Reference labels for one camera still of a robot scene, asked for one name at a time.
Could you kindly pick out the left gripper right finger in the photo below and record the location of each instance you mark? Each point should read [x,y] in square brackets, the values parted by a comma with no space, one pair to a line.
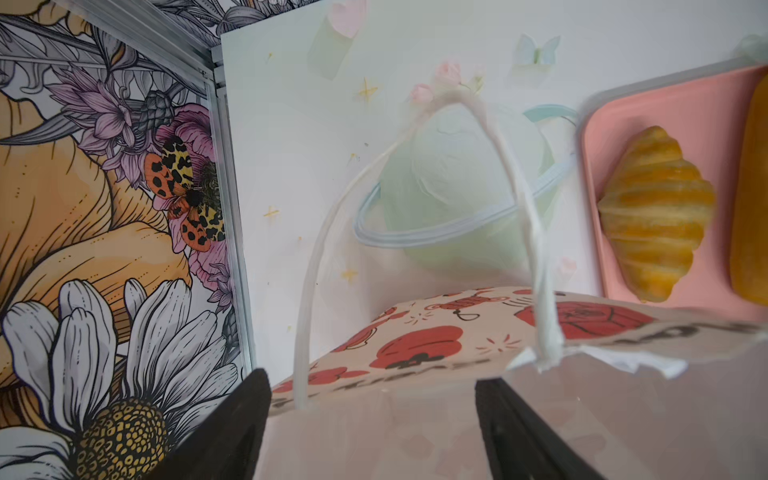
[518,443]

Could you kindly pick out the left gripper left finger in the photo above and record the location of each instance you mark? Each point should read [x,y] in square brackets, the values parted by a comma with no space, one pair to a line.
[227,444]

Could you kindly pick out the croissant bread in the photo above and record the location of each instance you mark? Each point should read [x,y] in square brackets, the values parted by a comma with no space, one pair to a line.
[655,210]

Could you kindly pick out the white red paper gift bag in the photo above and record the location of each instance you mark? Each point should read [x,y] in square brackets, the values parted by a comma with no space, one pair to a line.
[394,400]

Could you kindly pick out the long bread roll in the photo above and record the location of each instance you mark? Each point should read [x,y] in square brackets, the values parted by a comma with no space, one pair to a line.
[748,246]

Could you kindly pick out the pink plastic tray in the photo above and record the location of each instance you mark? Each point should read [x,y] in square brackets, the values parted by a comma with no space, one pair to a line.
[707,117]

